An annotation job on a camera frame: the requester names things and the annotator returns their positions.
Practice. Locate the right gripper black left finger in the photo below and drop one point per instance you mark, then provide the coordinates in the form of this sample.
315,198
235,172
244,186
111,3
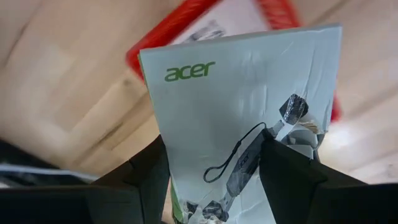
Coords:
146,168

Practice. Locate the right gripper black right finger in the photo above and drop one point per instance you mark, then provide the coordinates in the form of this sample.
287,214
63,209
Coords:
286,171

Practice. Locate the red slotted plastic basket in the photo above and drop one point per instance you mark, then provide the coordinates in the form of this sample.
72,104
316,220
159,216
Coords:
168,28

